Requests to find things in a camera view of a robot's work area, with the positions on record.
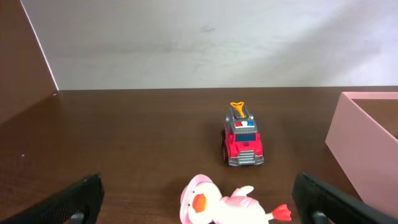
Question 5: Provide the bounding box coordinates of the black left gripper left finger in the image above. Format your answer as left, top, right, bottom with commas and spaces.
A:
1, 174, 104, 224

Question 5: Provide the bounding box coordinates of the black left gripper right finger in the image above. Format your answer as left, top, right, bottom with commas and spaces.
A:
292, 172, 395, 224

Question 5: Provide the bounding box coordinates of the pink open cardboard box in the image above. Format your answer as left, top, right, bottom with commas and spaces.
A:
325, 92, 397, 217

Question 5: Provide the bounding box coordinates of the red grey toy fire truck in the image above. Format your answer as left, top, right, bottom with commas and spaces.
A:
221, 101, 265, 167

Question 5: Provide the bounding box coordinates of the white pink duck toy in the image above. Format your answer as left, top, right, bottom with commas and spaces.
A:
179, 174, 292, 224

